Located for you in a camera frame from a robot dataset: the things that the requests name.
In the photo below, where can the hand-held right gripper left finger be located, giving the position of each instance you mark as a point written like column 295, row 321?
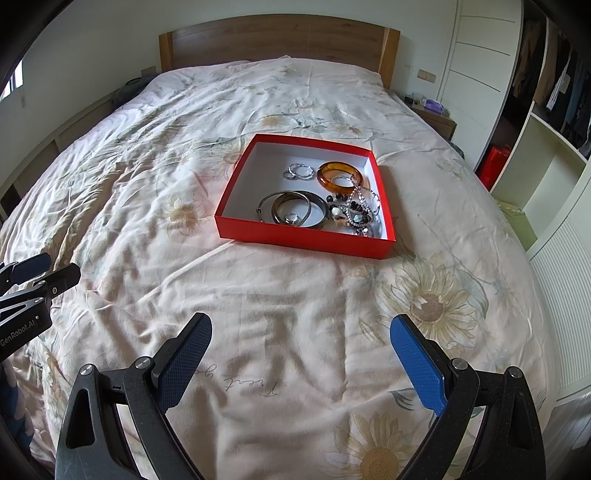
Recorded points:
column 184, row 360

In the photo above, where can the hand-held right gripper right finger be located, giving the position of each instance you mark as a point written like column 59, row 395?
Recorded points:
column 418, row 364

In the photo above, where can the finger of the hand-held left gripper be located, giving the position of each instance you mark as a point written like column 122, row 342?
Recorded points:
column 32, row 267
column 62, row 279

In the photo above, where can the red jewelry box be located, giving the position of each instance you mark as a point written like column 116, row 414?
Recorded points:
column 295, row 233

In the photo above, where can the dark metal bangle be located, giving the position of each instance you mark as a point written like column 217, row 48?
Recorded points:
column 317, row 222

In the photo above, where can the thin silver bangle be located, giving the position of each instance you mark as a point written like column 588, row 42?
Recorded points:
column 264, row 201

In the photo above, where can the amber bangle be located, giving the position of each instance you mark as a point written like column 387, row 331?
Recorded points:
column 323, row 177

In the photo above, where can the low wooden cabinet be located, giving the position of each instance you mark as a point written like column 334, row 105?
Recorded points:
column 55, row 138

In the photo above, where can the white louvred cabinet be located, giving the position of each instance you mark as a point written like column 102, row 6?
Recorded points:
column 565, row 314

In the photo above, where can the green box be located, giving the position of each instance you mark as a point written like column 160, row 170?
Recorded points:
column 519, row 224

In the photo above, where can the window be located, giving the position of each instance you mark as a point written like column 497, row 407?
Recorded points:
column 10, row 83

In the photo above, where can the dark bag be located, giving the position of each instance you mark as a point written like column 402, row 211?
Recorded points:
column 129, row 92

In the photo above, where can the red bag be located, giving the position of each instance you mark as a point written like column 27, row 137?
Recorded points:
column 494, row 166

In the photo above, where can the white open shelf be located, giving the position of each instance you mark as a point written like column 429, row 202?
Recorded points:
column 549, row 184

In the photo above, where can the wooden nightstand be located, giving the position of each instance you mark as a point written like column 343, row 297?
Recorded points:
column 436, row 121

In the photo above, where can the purple tissue box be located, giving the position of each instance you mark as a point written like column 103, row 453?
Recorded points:
column 435, row 107

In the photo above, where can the hanging clothes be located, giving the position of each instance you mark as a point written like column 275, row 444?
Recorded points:
column 558, row 87

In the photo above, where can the white wardrobe door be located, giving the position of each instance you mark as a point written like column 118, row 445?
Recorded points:
column 480, row 60

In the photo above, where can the wooden headboard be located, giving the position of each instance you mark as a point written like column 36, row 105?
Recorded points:
column 277, row 41

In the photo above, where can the wall socket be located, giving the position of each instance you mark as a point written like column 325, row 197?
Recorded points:
column 148, row 70

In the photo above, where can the wall switch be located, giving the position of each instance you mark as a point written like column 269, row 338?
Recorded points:
column 427, row 76

